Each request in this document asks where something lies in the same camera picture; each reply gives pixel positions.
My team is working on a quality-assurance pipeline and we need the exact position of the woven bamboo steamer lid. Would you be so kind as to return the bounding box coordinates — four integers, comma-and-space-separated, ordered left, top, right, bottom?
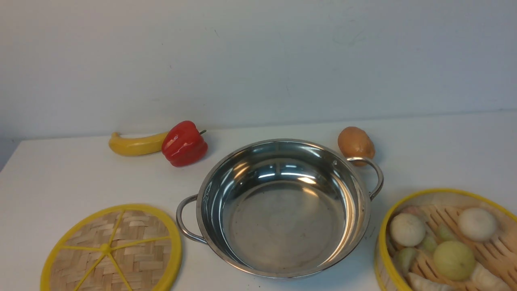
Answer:
40, 203, 183, 291

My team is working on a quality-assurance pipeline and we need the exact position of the bamboo steamer basket yellow rim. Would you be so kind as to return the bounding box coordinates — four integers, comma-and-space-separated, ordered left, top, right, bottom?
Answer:
374, 188, 517, 291

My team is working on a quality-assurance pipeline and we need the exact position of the stainless steel pot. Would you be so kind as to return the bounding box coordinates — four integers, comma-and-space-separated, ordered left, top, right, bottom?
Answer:
175, 139, 385, 279

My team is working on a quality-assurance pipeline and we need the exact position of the red bell pepper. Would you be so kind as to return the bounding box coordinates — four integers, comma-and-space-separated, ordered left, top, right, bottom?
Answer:
161, 121, 208, 167

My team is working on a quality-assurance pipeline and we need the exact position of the brown potato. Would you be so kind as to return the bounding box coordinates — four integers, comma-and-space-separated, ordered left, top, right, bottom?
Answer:
337, 127, 376, 159

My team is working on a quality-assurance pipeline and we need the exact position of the yellow banana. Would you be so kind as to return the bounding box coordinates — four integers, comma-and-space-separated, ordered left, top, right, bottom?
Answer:
108, 132, 168, 157

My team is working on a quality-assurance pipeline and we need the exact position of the white round bun left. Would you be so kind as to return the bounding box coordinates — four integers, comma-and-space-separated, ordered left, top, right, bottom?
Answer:
390, 213, 426, 247

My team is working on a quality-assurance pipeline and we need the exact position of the white round bun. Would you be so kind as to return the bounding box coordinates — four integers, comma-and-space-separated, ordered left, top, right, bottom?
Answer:
458, 208, 498, 243
390, 213, 426, 247

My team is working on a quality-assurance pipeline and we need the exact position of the green dumpling left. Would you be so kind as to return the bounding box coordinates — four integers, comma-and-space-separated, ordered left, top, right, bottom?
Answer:
393, 247, 418, 276

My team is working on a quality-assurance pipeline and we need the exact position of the green dumpling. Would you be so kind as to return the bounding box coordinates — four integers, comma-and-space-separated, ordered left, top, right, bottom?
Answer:
393, 247, 418, 276
418, 234, 438, 255

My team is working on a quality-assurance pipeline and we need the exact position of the green dumpling middle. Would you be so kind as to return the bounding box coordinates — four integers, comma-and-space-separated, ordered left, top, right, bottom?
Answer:
418, 234, 438, 255

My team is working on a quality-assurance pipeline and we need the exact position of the white dumpling front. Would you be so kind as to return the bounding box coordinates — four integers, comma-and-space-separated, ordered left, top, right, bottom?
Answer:
407, 272, 456, 291

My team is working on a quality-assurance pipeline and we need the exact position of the white dumpling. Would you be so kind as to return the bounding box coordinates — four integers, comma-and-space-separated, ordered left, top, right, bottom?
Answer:
407, 272, 456, 291
470, 263, 511, 291

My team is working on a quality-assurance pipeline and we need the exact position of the green round bun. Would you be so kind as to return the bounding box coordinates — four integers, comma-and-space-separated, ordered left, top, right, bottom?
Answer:
433, 240, 477, 280

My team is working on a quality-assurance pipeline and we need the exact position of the white round bun right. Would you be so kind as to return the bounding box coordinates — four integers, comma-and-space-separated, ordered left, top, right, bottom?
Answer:
458, 208, 498, 243

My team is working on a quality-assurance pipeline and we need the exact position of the white dumpling right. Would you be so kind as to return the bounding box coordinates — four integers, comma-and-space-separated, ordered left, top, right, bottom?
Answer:
470, 263, 511, 291

